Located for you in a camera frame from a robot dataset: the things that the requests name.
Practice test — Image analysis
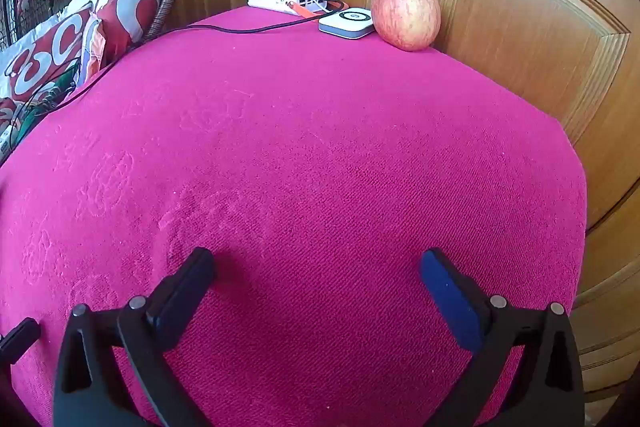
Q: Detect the red apple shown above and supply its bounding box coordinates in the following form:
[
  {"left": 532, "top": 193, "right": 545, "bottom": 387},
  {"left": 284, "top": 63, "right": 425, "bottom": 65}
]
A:
[{"left": 371, "top": 0, "right": 442, "bottom": 52}]

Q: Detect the square red white cushion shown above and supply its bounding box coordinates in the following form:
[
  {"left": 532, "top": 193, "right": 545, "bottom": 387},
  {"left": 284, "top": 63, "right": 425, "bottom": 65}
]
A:
[{"left": 0, "top": 7, "right": 101, "bottom": 102}]

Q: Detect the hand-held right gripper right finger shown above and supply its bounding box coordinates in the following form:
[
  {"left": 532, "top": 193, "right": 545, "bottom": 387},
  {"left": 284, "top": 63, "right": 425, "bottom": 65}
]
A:
[{"left": 421, "top": 249, "right": 586, "bottom": 427}]

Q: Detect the green cloth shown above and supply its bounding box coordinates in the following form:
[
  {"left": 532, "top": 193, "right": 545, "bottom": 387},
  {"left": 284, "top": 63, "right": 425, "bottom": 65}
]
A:
[{"left": 30, "top": 72, "right": 81, "bottom": 108}]

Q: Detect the magenta tablecloth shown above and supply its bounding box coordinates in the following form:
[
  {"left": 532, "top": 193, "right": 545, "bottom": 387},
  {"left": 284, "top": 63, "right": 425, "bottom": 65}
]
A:
[{"left": 0, "top": 5, "right": 588, "bottom": 427}]

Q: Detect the red white bolster cushion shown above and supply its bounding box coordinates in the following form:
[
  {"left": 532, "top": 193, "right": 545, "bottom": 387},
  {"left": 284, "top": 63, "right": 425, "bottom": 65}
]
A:
[
  {"left": 0, "top": 97, "right": 23, "bottom": 135},
  {"left": 95, "top": 0, "right": 161, "bottom": 58}
]

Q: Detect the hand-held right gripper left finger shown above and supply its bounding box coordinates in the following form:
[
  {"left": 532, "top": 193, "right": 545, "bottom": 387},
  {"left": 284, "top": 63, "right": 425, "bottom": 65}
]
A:
[{"left": 52, "top": 248, "right": 217, "bottom": 427}]

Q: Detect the long black cable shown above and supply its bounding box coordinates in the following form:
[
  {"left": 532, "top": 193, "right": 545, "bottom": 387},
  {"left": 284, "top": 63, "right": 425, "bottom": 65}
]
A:
[{"left": 0, "top": 0, "right": 351, "bottom": 142}]

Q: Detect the small white square device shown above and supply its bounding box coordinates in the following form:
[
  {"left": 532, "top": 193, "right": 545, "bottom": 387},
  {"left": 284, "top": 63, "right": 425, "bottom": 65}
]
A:
[{"left": 318, "top": 7, "right": 375, "bottom": 40}]

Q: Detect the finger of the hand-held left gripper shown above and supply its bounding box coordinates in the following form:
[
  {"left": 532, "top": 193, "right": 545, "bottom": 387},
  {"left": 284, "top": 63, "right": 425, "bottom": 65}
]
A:
[{"left": 0, "top": 317, "right": 42, "bottom": 365}]

